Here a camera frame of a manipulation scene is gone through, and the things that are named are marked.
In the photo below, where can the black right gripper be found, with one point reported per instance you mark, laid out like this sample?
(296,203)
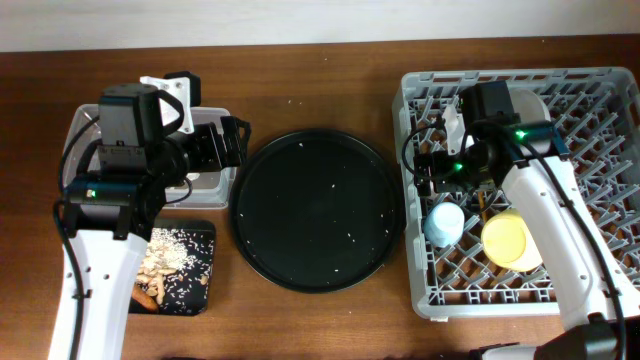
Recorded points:
(443,178)

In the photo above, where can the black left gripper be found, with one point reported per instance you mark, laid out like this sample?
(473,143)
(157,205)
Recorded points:
(215,158)

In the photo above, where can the wooden chopstick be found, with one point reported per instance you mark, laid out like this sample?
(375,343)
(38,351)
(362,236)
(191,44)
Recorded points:
(482,203)

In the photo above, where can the blue cup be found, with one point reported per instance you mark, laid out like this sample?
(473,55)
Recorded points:
(444,224)

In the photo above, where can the yellow bowl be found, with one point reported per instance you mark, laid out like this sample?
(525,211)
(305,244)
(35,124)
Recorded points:
(508,243)

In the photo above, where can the grey plate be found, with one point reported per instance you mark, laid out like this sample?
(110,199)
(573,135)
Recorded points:
(530,107)

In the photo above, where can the pile of peanut shells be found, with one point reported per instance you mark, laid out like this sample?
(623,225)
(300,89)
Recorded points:
(157,267)

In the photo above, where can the orange carrot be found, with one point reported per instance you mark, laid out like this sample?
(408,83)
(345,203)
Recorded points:
(144,300)

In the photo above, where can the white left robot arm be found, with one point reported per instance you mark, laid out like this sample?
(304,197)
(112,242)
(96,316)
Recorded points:
(105,220)

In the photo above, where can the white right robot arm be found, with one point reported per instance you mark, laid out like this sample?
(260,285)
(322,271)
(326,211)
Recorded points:
(599,306)

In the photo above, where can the grey dishwasher rack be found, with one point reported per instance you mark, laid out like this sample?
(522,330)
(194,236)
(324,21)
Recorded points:
(595,110)

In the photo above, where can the clear plastic bin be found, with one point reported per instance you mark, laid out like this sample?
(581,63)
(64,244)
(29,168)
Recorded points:
(210,190)

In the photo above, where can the round black tray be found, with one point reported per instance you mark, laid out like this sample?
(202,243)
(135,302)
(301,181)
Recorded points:
(316,211)

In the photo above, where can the black rectangular tray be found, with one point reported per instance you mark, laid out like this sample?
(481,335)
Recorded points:
(185,270)

